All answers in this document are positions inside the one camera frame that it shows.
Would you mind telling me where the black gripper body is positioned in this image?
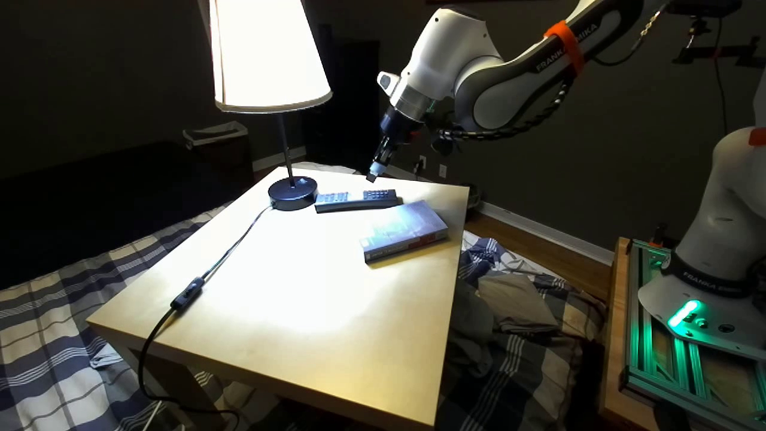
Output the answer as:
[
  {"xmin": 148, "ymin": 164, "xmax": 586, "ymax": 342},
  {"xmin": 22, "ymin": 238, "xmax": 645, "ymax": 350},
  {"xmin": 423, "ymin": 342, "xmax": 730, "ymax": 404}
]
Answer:
[{"xmin": 377, "ymin": 106, "xmax": 420, "ymax": 164}]

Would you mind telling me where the dark slim remote control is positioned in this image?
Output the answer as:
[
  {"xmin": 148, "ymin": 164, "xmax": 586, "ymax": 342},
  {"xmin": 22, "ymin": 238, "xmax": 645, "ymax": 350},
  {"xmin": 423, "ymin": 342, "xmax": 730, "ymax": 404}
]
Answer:
[{"xmin": 312, "ymin": 187, "xmax": 405, "ymax": 216}]

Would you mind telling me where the blue book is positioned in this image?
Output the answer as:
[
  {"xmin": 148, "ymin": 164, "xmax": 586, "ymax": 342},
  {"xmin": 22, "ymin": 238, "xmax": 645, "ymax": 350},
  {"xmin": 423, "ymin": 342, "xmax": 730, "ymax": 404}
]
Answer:
[{"xmin": 359, "ymin": 198, "xmax": 452, "ymax": 266}]

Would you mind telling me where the light wooden side table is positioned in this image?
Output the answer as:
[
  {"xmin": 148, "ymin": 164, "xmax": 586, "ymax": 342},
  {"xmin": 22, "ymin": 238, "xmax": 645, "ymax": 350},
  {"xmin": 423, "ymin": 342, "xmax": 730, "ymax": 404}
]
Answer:
[{"xmin": 85, "ymin": 164, "xmax": 474, "ymax": 431}]

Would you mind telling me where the white shade table lamp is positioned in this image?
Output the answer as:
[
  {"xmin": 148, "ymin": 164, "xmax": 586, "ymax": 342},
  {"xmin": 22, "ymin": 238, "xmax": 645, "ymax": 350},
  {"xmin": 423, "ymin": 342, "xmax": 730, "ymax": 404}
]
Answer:
[{"xmin": 207, "ymin": 0, "xmax": 336, "ymax": 214}]

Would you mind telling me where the gray crumpled cloth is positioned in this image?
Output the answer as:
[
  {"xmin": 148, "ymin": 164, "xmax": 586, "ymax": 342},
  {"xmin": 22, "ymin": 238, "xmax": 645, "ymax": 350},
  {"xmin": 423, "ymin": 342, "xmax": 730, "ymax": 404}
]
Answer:
[{"xmin": 454, "ymin": 271, "xmax": 563, "ymax": 389}]

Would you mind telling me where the wooden base board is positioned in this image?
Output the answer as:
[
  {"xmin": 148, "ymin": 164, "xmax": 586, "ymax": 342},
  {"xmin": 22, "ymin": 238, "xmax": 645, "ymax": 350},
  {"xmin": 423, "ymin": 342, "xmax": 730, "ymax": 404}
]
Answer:
[{"xmin": 596, "ymin": 234, "xmax": 666, "ymax": 431}]

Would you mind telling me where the plaid blue white bed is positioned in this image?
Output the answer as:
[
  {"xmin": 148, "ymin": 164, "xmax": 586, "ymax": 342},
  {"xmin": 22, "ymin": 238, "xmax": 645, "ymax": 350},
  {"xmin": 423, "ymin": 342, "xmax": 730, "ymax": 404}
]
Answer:
[{"xmin": 0, "ymin": 201, "xmax": 611, "ymax": 431}]

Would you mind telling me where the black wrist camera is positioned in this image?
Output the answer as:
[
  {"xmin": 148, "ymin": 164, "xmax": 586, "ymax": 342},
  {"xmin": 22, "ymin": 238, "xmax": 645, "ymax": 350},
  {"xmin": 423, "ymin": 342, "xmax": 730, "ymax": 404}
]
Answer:
[{"xmin": 429, "ymin": 126, "xmax": 468, "ymax": 164}]

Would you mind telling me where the orange arm strap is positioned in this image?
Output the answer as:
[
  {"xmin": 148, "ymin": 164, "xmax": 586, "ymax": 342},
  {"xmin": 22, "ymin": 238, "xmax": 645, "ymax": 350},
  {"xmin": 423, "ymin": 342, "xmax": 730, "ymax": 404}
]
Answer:
[{"xmin": 544, "ymin": 20, "xmax": 590, "ymax": 76}]

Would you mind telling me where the black lamp cable with switch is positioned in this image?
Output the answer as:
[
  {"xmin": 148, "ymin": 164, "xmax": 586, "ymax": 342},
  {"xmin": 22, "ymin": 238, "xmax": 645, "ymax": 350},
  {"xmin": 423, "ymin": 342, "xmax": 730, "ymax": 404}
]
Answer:
[{"xmin": 136, "ymin": 203, "xmax": 276, "ymax": 420}]

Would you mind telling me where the black camera stand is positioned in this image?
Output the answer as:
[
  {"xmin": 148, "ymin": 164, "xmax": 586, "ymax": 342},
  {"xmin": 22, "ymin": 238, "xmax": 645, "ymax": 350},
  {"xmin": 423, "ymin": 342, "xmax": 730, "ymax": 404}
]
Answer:
[{"xmin": 666, "ymin": 0, "xmax": 766, "ymax": 140}]

